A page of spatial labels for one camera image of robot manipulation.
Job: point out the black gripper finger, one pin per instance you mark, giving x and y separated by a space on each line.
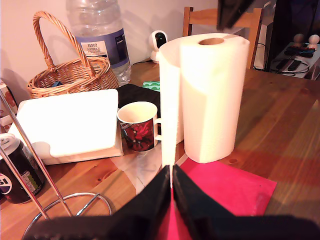
197 207
230 12
147 215

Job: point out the white paper towel roll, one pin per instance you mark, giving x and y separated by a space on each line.
210 100

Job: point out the wooden chair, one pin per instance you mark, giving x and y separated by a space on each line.
200 17

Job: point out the pink paper sheet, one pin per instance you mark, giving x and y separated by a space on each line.
225 187

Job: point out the clear plastic bag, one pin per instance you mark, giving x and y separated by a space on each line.
140 170

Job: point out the dark cabinet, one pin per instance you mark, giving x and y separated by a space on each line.
295 17

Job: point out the wooden peg doll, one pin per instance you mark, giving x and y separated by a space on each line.
298 40
314 41

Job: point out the black remote control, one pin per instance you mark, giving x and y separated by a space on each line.
287 65

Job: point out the black red blue controller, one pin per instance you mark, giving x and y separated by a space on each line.
300 51

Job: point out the white mug red print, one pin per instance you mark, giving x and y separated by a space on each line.
138 135

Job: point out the green wave pattern pouch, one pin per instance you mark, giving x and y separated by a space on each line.
151 86

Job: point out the black Pepsi Max can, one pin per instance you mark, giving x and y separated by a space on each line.
32 175

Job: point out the black zip pouch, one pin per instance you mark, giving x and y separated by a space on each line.
135 93

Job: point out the large clear water bottle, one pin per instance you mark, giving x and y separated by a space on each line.
100 42

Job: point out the small blue packet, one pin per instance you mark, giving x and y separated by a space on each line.
57 83

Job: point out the gingerbread print box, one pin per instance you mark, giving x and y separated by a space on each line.
5 120

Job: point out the small white round camera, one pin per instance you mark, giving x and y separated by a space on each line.
156 53

